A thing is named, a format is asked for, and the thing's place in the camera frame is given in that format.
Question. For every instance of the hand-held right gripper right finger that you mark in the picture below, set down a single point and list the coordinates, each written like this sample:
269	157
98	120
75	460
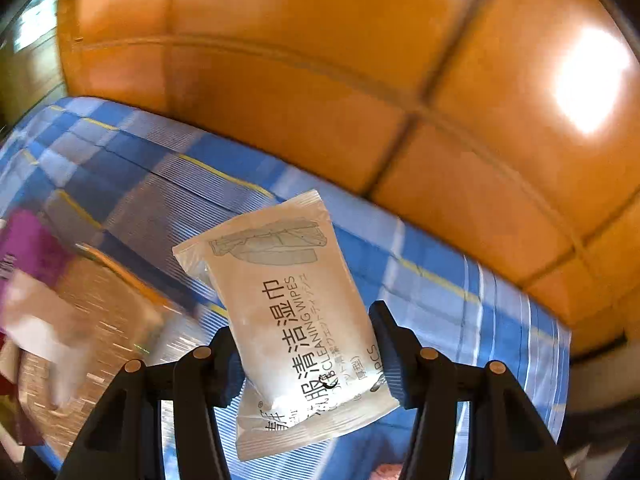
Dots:
395	360

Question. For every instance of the blue plaid bed sheet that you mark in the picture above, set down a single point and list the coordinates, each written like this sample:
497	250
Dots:
240	170

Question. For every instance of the pink soft item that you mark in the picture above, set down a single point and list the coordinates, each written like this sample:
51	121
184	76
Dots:
389	472

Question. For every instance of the dark red packet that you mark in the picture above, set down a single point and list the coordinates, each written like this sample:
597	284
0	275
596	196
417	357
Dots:
27	425

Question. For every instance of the white wet wipes packet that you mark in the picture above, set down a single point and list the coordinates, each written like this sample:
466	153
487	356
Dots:
300	310

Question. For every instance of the purple packet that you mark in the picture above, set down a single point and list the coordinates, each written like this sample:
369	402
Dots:
30	250

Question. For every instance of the wooden wardrobe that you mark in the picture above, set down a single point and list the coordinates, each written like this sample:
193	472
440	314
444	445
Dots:
300	35

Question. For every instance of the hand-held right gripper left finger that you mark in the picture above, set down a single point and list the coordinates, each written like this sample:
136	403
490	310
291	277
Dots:
227	375

